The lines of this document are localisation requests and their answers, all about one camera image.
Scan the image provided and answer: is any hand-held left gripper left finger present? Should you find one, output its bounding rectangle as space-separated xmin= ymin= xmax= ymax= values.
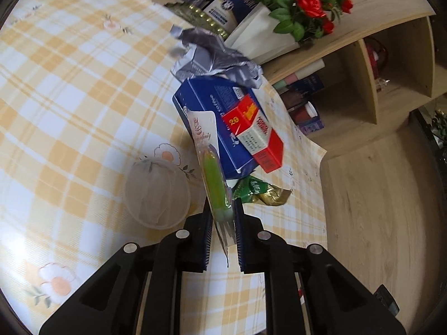
xmin=38 ymin=199 xmax=214 ymax=335

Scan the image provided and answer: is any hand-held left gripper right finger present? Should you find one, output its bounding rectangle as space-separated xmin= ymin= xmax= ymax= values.
xmin=233 ymin=199 xmax=407 ymax=335

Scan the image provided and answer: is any green item blister pack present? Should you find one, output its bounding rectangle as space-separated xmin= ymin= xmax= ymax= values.
xmin=188 ymin=110 xmax=234 ymax=269

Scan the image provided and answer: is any green and gold wrapper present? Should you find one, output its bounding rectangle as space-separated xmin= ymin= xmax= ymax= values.
xmin=232 ymin=176 xmax=291 ymax=207

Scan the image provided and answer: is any clear plastic lid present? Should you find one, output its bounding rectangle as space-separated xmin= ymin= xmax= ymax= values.
xmin=124 ymin=157 xmax=191 ymax=230

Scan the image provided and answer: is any red cigarette box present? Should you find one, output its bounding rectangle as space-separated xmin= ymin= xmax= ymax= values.
xmin=222 ymin=94 xmax=284 ymax=173

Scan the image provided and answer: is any blue box on shelf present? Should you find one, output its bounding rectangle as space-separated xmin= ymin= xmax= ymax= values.
xmin=293 ymin=73 xmax=324 ymax=95
xmin=297 ymin=117 xmax=325 ymax=137

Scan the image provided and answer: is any dark blue cardboard box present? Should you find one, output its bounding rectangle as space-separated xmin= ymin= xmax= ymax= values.
xmin=173 ymin=77 xmax=269 ymax=180

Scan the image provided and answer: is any red paper cup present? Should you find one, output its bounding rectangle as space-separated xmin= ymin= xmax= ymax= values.
xmin=291 ymin=101 xmax=318 ymax=124

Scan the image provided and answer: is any brown paper cup stack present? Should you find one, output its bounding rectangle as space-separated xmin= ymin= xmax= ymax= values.
xmin=279 ymin=89 xmax=304 ymax=110

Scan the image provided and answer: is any black countertop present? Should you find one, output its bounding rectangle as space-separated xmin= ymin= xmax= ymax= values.
xmin=408 ymin=106 xmax=447 ymax=182

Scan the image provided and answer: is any pastel paper cup stack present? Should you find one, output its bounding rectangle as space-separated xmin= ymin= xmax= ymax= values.
xmin=272 ymin=59 xmax=325 ymax=89

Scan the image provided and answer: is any crumpled silver wrapper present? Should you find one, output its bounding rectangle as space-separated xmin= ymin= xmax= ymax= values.
xmin=169 ymin=25 xmax=264 ymax=89

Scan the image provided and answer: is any yellow checked tablecloth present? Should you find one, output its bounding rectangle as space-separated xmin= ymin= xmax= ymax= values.
xmin=0 ymin=0 xmax=329 ymax=335

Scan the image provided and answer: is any red rose plant white pot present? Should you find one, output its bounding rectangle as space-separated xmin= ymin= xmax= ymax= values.
xmin=223 ymin=0 xmax=354 ymax=65

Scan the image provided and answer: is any golden chocolate tray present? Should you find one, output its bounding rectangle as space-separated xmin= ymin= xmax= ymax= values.
xmin=164 ymin=0 xmax=231 ymax=40

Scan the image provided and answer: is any wooden shelf unit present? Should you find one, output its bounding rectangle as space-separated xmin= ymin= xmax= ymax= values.
xmin=260 ymin=0 xmax=439 ymax=161

